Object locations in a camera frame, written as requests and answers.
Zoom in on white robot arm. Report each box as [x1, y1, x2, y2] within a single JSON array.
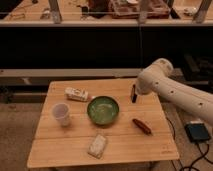
[[135, 58, 213, 126]]

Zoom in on green ceramic bowl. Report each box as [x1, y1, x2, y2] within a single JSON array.
[[87, 96, 119, 125]]

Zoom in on brown tray on shelf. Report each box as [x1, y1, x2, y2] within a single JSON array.
[[109, 0, 170, 18]]

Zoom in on white wrapped packet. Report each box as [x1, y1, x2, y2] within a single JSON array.
[[88, 134, 107, 159]]

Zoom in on wooden table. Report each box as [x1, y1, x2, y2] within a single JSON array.
[[27, 79, 179, 169]]

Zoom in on black cable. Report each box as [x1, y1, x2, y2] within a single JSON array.
[[169, 120, 213, 171]]

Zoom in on red-brown pen tool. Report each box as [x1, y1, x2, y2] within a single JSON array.
[[132, 119, 152, 135]]

